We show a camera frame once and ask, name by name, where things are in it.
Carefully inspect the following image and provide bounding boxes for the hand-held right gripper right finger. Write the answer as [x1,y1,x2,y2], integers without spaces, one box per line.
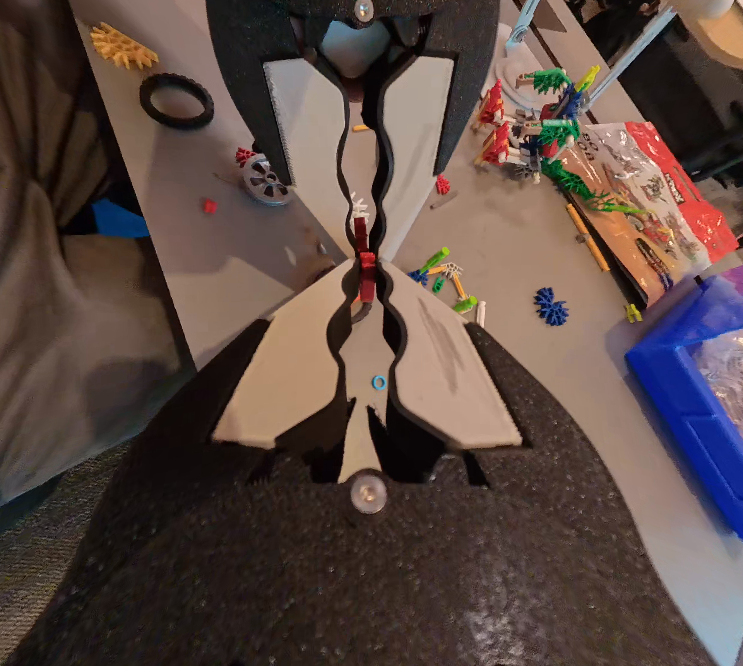
[366,260,524,483]

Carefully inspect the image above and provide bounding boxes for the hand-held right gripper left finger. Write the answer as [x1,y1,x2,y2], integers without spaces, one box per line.
[212,259,362,483]

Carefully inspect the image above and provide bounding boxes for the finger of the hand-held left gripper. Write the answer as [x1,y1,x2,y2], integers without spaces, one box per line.
[371,54,457,263]
[262,58,357,261]

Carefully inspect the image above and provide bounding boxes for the colourful rod connector toy model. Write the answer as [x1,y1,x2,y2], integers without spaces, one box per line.
[406,246,481,314]

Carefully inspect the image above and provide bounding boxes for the red connectors with green clip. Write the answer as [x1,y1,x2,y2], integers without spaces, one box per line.
[353,216,379,302]

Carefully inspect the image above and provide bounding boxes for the grey toy wheel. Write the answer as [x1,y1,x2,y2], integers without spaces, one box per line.
[240,153,296,207]

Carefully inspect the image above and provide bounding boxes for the multicolour built toy figure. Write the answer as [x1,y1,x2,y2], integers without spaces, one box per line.
[473,65,603,183]

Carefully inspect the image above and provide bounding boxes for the blue snowflake connector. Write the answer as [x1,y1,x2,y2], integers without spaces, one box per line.
[532,287,570,326]

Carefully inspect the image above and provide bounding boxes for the green spiky toy piece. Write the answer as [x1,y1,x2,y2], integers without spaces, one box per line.
[542,158,646,215]

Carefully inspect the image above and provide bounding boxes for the orange toy rod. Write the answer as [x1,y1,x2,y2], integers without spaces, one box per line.
[565,203,612,273]

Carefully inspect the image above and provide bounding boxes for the yellow snowflake connector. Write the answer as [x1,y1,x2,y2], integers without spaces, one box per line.
[89,21,160,71]

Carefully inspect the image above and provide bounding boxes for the blue plastic bin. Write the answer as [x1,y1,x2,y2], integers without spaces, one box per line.
[623,265,743,540]

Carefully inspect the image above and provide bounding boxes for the person's leg in jeans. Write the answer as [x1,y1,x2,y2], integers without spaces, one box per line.
[0,0,193,505]

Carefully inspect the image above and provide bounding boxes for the toy packaging bag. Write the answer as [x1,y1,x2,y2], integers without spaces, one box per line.
[556,120,742,311]

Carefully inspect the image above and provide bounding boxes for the crumpled clear plastic bags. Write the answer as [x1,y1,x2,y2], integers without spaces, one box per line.
[690,328,743,418]

